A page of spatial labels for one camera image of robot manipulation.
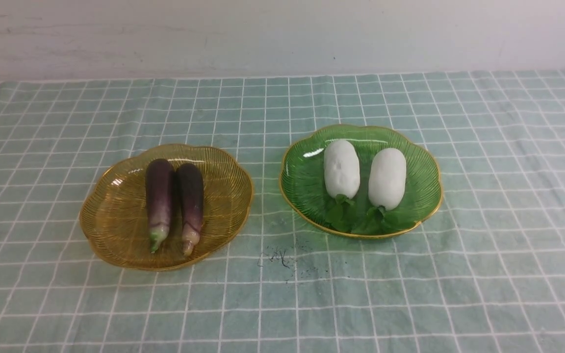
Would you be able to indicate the white radish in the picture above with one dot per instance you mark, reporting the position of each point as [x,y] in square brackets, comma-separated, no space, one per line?
[342,182]
[386,189]

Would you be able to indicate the purple eggplant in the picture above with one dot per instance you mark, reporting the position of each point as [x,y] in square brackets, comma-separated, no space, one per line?
[159,201]
[191,193]

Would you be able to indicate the green checkered tablecloth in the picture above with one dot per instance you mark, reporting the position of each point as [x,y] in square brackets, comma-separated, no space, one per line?
[485,274]

